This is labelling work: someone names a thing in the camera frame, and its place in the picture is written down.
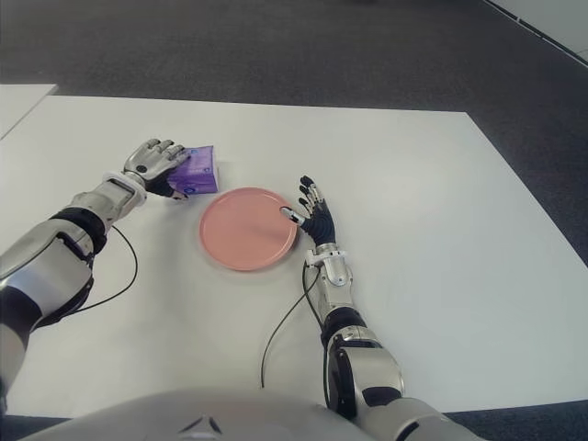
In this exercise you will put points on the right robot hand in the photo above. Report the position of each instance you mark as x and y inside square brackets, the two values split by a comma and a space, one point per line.
[321, 225]

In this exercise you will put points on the white side table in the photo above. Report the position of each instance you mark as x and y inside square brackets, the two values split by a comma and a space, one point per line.
[23, 101]

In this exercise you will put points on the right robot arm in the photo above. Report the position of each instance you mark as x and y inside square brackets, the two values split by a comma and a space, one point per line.
[367, 363]

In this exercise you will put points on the pink round plate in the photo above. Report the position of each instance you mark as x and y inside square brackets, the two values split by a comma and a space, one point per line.
[248, 229]

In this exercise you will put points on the purple tissue paper pack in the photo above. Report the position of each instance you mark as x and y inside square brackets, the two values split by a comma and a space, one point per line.
[202, 165]

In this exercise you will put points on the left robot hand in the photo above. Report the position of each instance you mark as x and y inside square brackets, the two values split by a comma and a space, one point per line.
[149, 163]

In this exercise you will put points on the grey robot torso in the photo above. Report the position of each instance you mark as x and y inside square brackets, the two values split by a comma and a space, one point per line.
[206, 413]

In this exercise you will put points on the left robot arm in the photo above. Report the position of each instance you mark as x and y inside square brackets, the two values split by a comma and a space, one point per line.
[46, 257]

